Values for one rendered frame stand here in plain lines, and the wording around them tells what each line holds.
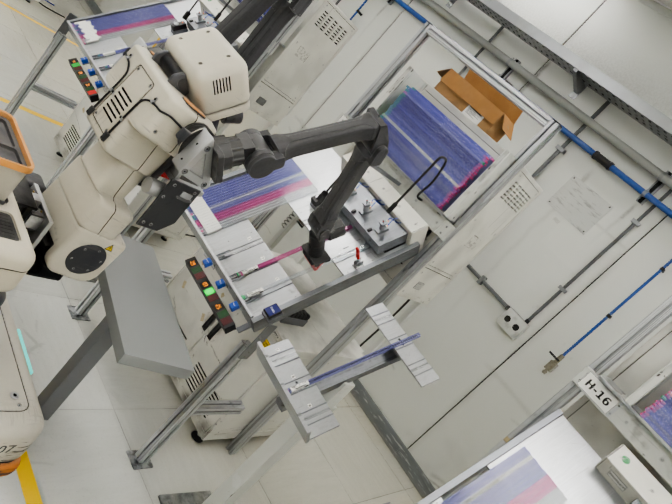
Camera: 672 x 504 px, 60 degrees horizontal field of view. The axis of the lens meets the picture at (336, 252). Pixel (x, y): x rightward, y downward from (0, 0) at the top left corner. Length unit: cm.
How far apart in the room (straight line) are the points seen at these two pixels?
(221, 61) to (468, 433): 278
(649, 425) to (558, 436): 26
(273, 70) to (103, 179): 188
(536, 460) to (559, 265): 186
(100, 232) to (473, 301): 259
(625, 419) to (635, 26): 266
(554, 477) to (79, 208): 154
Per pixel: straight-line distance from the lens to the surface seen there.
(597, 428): 220
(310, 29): 331
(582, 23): 419
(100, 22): 354
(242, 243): 223
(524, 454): 196
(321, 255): 205
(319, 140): 154
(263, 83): 332
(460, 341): 373
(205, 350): 258
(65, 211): 167
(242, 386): 243
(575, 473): 201
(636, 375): 219
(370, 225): 223
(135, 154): 154
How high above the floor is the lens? 155
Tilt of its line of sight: 14 degrees down
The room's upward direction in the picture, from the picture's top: 43 degrees clockwise
